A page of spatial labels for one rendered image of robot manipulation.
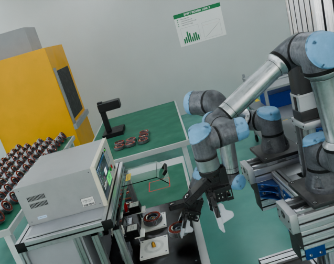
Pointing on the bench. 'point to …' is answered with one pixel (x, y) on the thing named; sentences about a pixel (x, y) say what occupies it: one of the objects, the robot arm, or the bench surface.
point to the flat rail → (121, 206)
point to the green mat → (146, 199)
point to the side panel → (57, 253)
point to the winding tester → (65, 183)
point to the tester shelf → (73, 222)
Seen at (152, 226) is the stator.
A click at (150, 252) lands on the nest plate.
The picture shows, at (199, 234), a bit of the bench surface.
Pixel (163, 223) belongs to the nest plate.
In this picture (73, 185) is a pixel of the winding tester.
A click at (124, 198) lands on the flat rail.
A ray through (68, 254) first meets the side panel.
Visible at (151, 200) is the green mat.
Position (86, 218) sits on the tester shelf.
